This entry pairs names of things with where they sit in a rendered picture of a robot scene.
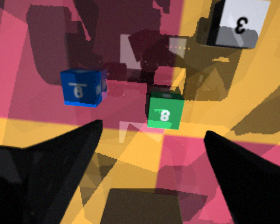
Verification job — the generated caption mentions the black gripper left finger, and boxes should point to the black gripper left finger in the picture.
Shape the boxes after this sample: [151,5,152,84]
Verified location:
[0,119,103,224]

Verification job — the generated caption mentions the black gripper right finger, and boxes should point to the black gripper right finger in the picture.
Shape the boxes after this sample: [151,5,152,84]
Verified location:
[203,130,280,224]

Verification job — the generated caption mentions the green block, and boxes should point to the green block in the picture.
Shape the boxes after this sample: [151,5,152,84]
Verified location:
[147,91,185,130]

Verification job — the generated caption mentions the blue block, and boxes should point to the blue block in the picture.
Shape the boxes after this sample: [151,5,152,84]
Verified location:
[60,69,102,108]

